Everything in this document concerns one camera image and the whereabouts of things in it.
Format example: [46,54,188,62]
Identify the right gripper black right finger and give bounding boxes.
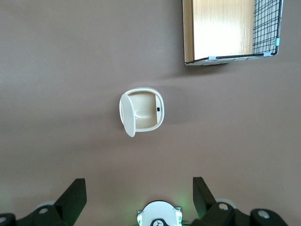
[192,177,289,226]

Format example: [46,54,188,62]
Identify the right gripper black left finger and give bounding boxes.
[0,178,87,226]

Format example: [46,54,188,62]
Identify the cream lidded trash can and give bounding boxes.
[119,86,166,138]

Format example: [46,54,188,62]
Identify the wooden shelf with wire frame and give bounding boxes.
[182,0,284,67]

